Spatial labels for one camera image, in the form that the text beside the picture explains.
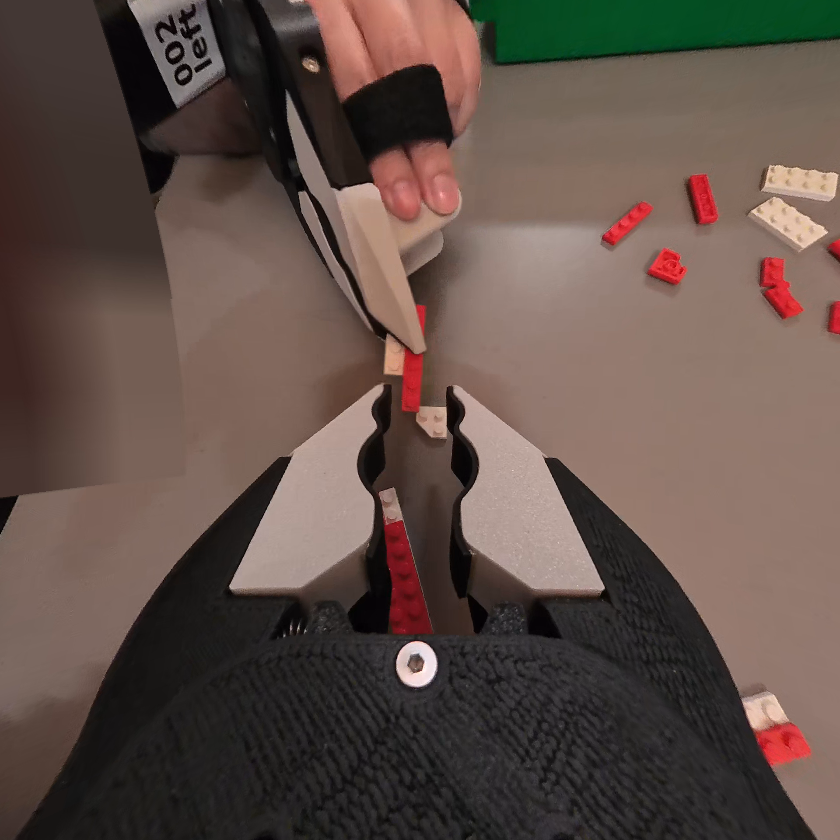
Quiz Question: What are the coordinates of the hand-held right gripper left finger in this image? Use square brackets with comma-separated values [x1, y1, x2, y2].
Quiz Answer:
[227, 384, 392, 621]

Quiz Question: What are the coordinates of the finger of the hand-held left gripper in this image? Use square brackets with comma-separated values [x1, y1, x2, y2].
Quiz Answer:
[285, 92, 396, 340]
[335, 181, 465, 357]

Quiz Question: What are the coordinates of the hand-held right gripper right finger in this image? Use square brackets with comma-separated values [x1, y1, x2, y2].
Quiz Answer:
[446, 386, 606, 630]

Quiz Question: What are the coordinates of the red white toy brick frame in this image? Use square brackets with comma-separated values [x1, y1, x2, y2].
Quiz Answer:
[377, 487, 812, 767]

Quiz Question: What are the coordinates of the small red white brick assembly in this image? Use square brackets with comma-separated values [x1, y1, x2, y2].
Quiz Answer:
[382, 305, 427, 414]

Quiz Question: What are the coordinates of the person's left forearm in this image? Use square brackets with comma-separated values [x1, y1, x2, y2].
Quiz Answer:
[141, 85, 263, 158]

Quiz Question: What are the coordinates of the person's left hand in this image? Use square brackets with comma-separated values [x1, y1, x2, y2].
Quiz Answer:
[308, 0, 484, 222]

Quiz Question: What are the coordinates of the red narrow toy brick plate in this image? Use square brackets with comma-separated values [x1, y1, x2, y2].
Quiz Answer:
[687, 173, 719, 226]
[602, 201, 655, 247]

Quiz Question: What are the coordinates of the red notched toy brick wedge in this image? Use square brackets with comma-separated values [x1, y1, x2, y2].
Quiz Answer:
[646, 247, 689, 286]

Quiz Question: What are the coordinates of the red curved toy brick piece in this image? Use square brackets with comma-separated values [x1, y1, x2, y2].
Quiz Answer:
[759, 257, 805, 320]

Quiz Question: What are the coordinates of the green plastic bin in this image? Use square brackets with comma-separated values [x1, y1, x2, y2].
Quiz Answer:
[469, 0, 840, 65]

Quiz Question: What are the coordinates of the white rectangular toy brick plate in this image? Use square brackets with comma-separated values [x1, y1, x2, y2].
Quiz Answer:
[760, 164, 840, 202]
[747, 196, 830, 253]

